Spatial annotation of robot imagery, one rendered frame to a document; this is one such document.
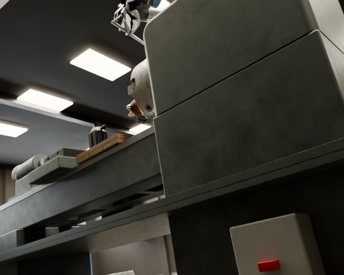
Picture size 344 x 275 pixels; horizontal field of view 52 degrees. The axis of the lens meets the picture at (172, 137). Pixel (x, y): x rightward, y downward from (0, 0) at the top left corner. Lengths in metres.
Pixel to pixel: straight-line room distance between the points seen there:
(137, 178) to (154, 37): 0.52
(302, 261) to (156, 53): 0.84
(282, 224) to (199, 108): 0.45
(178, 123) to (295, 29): 0.44
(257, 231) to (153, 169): 0.53
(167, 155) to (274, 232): 0.46
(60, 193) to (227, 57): 1.07
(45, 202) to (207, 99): 1.11
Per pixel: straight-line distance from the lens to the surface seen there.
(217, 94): 1.07
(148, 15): 1.84
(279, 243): 0.85
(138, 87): 1.43
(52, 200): 1.84
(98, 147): 1.53
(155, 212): 1.07
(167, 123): 1.18
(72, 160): 1.73
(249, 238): 0.89
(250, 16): 1.09
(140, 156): 1.34
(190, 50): 1.19
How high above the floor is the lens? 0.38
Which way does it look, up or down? 19 degrees up
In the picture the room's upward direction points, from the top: 10 degrees counter-clockwise
